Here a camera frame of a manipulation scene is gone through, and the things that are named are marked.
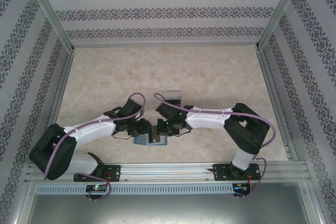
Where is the teal leather card holder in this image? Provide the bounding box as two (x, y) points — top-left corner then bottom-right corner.
(133, 133), (168, 146)

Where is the clear acrylic card stand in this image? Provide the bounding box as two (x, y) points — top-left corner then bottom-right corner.
(160, 89), (184, 106)

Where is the grey metal panel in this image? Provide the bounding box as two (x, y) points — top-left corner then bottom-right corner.
(26, 194), (320, 224)

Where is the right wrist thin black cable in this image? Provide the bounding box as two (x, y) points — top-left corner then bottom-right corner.
(174, 126), (191, 137)

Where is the wrist thin black cable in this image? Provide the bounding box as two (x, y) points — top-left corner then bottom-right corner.
(174, 126), (191, 137)
(112, 129), (134, 140)

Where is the left wrist thin black cable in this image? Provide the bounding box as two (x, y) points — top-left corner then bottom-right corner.
(112, 129), (134, 140)

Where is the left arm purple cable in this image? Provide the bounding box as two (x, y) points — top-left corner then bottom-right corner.
(43, 92), (147, 201)

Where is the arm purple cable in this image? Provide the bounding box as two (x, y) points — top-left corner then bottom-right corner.
(153, 92), (277, 200)
(43, 92), (147, 201)

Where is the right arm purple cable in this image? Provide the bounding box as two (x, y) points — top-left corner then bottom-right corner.
(153, 92), (277, 200)

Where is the aluminium mounting rail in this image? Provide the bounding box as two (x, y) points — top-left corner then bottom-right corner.
(25, 163), (312, 183)

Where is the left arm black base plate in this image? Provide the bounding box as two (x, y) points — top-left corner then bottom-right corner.
(73, 165), (121, 183)

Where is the slotted grey cable duct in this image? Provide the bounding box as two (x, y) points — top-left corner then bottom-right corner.
(35, 184), (234, 195)

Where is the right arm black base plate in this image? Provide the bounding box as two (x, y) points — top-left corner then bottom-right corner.
(213, 163), (262, 182)

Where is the aluminium side rail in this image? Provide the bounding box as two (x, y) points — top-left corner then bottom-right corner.
(49, 48), (77, 127)
(256, 47), (300, 162)

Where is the aluminium frame post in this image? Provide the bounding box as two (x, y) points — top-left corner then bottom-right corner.
(25, 0), (77, 51)
(255, 0), (307, 51)

